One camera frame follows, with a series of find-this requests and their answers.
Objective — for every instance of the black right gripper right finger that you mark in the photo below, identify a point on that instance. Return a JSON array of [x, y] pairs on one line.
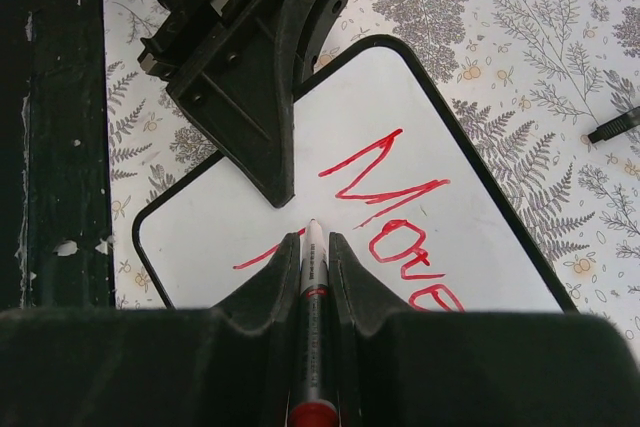
[[397, 366]]

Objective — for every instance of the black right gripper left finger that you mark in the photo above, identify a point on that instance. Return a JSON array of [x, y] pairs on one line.
[[228, 365]]

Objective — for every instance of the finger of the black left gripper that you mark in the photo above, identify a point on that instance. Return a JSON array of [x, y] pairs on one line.
[[238, 86]]

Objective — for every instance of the white marker pen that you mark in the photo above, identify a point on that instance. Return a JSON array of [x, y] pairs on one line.
[[313, 392]]

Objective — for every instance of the black framed whiteboard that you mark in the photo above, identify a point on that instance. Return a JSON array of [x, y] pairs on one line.
[[380, 159]]

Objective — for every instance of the black whiteboard easel stand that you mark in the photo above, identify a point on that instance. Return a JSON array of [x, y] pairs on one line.
[[616, 126]]

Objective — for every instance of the floral patterned table mat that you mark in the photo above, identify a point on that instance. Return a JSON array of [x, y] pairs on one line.
[[528, 79]]

